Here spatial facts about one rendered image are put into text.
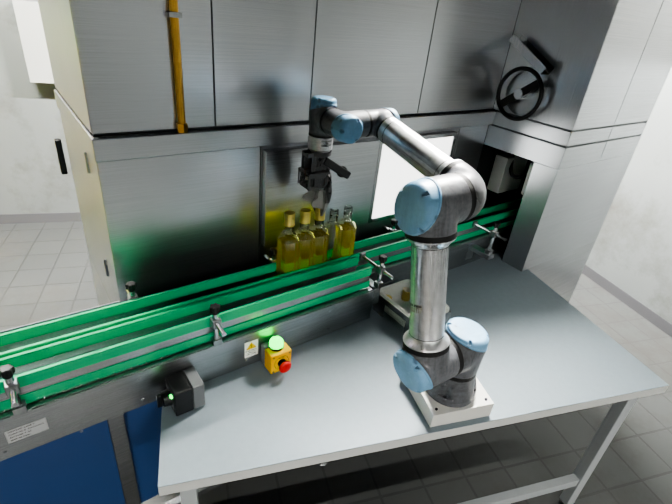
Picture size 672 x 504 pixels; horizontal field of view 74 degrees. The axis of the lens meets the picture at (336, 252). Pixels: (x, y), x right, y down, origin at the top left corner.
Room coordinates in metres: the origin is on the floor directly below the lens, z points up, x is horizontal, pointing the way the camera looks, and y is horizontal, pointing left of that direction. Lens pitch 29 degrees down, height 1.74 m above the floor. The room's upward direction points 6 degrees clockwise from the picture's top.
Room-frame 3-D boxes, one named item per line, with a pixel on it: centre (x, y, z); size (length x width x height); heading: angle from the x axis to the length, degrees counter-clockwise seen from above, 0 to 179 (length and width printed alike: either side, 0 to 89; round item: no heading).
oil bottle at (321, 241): (1.33, 0.07, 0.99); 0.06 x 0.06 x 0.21; 39
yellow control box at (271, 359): (1.02, 0.15, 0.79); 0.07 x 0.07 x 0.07; 39
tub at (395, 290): (1.34, -0.30, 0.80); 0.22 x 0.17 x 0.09; 39
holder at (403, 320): (1.36, -0.28, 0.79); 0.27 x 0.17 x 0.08; 39
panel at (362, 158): (1.63, -0.09, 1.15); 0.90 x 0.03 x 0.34; 129
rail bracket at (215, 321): (0.93, 0.29, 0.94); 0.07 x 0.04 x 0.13; 39
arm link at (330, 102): (1.32, 0.08, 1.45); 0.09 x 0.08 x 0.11; 36
